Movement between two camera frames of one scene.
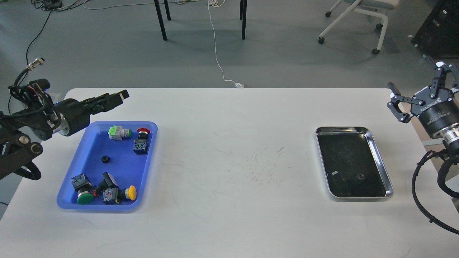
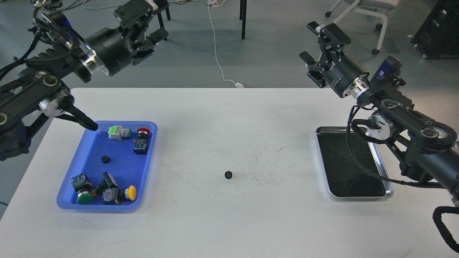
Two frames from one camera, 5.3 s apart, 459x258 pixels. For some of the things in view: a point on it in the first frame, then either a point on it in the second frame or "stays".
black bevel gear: [359, 177] to [228, 174]
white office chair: [374, 7] stays
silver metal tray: [352, 165] stays
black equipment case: [438, 35] stays
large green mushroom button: [81, 184] stays
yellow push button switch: [110, 195] stays
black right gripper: [436, 108] to [341, 73]
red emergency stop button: [141, 144] stays
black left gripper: [75, 115] to [114, 51]
